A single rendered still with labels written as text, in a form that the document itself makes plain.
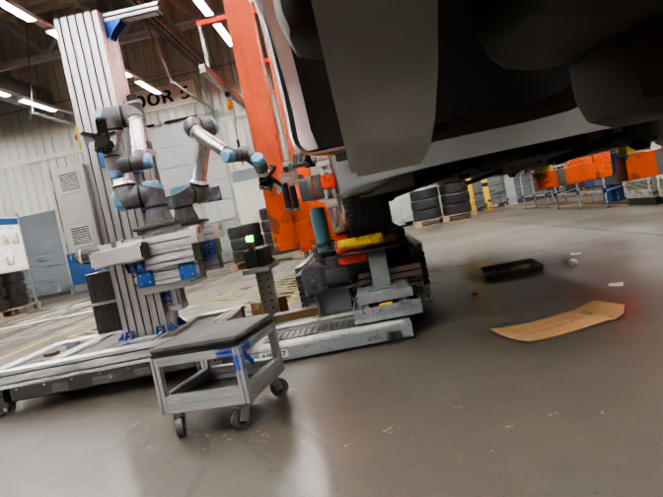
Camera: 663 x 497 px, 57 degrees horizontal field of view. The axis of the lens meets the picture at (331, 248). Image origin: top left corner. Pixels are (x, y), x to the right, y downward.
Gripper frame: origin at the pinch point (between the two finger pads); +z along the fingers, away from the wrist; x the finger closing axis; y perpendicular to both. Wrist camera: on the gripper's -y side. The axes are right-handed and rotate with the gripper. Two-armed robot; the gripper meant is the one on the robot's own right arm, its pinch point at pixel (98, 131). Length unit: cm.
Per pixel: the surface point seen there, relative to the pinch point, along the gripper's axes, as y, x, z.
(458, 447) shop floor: 110, -105, 125
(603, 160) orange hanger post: 1, -402, -222
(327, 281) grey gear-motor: 80, -111, -83
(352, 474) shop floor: 114, -76, 123
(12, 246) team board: 35, 318, -951
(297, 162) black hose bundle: 12, -92, -40
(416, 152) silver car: 48, -51, 259
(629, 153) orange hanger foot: 15, -298, -52
